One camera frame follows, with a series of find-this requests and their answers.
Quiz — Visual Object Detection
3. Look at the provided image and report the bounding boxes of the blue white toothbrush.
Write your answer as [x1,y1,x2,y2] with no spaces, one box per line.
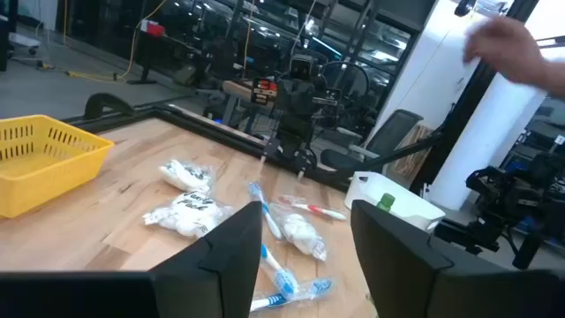
[249,277,335,314]
[247,181,284,241]
[259,242,301,298]

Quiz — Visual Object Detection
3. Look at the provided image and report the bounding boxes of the black print cotton balls bag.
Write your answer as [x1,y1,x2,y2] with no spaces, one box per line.
[158,158,214,193]

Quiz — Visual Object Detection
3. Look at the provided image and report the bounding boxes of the small green bottle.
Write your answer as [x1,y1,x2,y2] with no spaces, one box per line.
[376,193,396,213]

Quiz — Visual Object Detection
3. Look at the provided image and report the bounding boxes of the yellow floor cable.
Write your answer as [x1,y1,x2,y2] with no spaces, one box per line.
[41,0,169,84]

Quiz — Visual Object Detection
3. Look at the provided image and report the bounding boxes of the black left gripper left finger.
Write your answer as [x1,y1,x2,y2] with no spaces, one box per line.
[149,201,264,318]

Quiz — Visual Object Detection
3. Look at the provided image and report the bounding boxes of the black arched frame handle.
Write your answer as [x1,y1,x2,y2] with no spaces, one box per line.
[83,92,134,120]

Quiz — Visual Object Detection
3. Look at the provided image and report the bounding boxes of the red box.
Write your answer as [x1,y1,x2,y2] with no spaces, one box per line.
[139,19,167,38]

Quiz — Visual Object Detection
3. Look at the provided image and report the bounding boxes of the yellow plastic basket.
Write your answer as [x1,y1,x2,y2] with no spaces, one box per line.
[0,114,116,220]

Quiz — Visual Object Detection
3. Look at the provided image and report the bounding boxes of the red white toothbrush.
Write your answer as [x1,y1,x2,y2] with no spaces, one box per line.
[277,194,348,222]

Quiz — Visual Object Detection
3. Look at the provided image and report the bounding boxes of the person's hand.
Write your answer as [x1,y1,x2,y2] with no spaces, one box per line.
[462,17,565,96]

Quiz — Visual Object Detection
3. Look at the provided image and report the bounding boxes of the orange black box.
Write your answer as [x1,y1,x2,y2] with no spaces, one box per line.
[251,77,279,106]

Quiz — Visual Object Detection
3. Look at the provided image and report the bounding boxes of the black office chair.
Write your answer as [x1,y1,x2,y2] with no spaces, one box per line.
[320,109,424,172]

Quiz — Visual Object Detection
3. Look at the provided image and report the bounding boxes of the Family Pack print cotton bag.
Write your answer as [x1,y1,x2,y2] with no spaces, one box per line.
[142,190,235,239]

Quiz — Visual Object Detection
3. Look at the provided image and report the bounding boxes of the black metal table frame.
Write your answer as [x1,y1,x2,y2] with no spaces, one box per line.
[61,103,445,193]

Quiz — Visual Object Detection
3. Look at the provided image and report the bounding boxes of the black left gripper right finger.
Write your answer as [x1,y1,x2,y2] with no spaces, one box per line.
[350,199,454,318]

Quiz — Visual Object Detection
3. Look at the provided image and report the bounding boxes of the plain clear cotton balls bag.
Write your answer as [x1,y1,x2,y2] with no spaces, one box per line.
[271,205,328,262]

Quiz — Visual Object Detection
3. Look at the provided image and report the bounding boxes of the black camera rig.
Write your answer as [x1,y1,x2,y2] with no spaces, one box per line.
[434,152,565,270]

